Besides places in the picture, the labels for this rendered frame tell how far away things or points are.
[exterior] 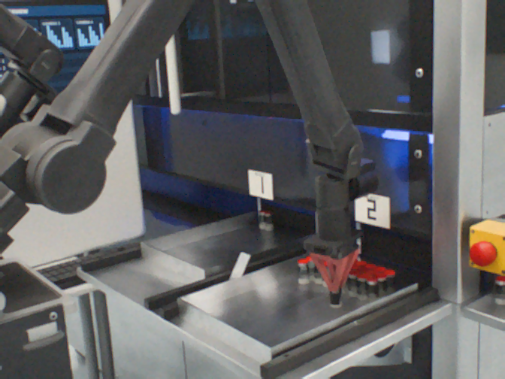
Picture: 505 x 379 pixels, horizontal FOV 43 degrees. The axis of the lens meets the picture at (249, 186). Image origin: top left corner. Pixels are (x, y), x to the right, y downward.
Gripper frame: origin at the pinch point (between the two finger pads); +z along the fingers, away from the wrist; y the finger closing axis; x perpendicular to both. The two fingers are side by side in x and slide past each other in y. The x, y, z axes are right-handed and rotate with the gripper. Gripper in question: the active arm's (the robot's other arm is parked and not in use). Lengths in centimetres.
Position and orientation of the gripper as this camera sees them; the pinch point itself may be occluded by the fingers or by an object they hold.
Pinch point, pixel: (335, 284)
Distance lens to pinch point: 114.7
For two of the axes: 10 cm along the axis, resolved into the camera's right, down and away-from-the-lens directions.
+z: 0.7, 9.7, 2.5
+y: 6.0, -2.3, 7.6
